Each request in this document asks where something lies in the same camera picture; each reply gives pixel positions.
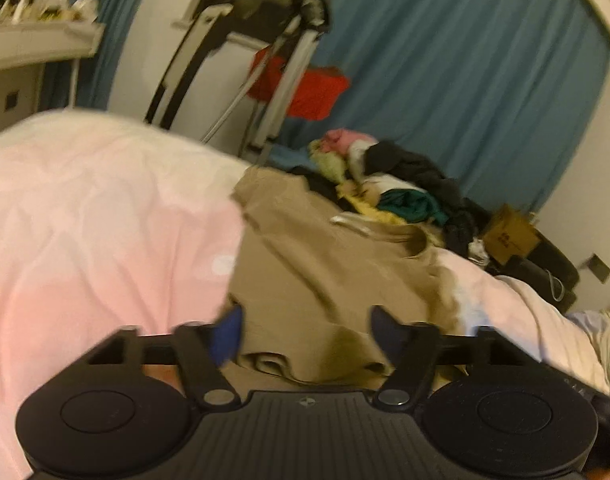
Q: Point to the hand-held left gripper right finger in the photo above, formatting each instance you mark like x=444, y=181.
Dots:
x=385, y=332

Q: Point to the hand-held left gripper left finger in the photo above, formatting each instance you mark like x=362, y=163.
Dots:
x=229, y=331

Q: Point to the tan shirt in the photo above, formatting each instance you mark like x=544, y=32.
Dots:
x=310, y=280

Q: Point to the pile of mixed clothes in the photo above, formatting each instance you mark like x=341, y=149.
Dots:
x=400, y=185

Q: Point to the pale lavender cloth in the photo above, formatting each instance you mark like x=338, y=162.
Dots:
x=602, y=332

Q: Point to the cardboard box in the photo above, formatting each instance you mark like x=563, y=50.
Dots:
x=510, y=235

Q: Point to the black bag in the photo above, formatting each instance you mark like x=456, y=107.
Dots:
x=545, y=265

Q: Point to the pink bed sheet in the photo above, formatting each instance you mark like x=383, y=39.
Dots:
x=95, y=220

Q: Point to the red cloth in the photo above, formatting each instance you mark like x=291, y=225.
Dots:
x=315, y=91

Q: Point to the wide blue curtain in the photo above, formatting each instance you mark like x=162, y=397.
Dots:
x=450, y=65

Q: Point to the silver tripod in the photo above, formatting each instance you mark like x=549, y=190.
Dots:
x=300, y=45

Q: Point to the narrow blue curtain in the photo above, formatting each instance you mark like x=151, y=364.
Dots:
x=105, y=50

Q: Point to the white shelf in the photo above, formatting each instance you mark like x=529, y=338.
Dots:
x=40, y=42

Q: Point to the clutter on shelf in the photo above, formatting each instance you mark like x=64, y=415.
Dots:
x=50, y=9

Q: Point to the dark wall socket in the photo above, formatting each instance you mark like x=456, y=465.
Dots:
x=11, y=100
x=599, y=267

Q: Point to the black and white frame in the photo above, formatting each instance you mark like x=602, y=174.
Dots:
x=180, y=67

